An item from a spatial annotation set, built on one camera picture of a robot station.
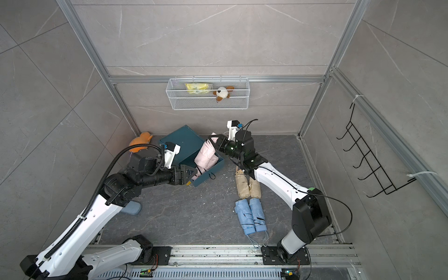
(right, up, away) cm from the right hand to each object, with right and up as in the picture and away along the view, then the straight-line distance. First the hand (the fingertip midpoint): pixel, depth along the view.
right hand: (210, 138), depth 74 cm
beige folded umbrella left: (+16, -23, +16) cm, 33 cm away
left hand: (-6, -12, -10) cm, 17 cm away
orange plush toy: (-47, +2, +37) cm, 60 cm away
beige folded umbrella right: (+22, -26, +16) cm, 38 cm away
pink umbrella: (-1, -8, -1) cm, 8 cm away
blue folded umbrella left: (+16, -36, +7) cm, 40 cm away
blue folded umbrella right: (+22, -36, +7) cm, 43 cm away
